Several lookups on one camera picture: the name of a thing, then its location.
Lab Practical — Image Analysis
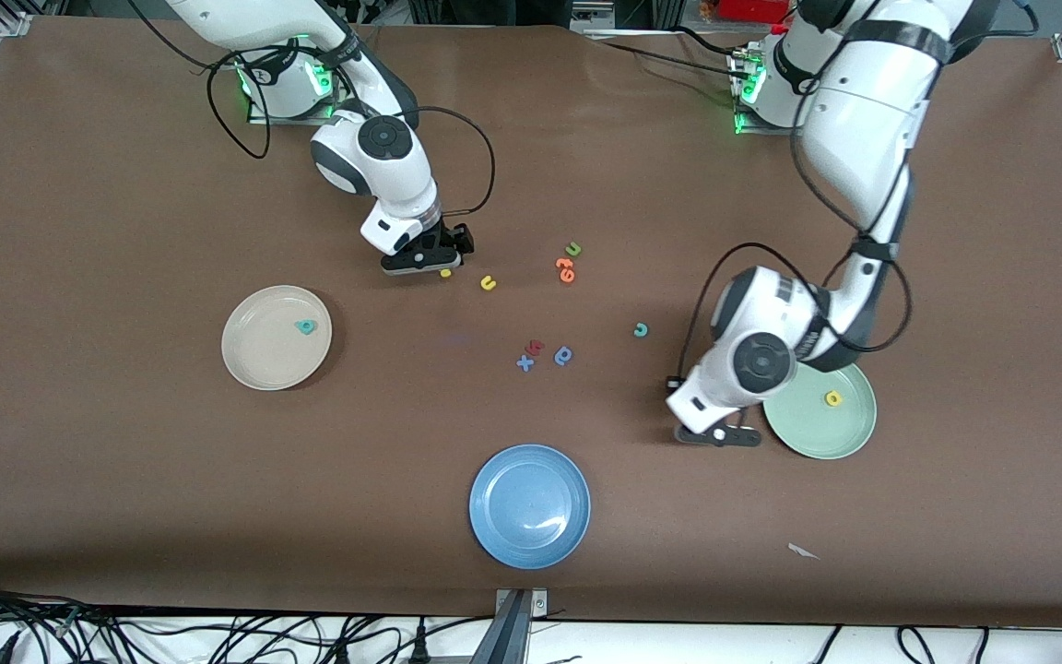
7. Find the light green plate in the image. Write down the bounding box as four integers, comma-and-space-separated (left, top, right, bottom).
763, 362, 878, 460

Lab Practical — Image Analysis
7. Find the blue plate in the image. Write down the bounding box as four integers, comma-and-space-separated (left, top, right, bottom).
469, 445, 592, 570

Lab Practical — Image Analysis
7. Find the beige brown plate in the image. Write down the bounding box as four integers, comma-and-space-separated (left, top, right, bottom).
221, 285, 334, 392

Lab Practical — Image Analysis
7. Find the red box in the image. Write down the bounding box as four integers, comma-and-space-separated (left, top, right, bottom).
715, 0, 790, 24

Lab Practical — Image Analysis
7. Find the brown table cover mat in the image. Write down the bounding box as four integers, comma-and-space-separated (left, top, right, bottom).
0, 17, 1062, 630

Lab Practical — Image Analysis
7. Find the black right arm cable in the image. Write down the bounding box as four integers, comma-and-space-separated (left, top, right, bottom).
125, 0, 497, 222

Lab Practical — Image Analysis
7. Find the silver metal bracket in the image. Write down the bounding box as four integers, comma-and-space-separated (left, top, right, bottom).
495, 587, 549, 619

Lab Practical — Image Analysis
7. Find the thin black table cable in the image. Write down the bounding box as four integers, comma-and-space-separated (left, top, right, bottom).
582, 32, 753, 84

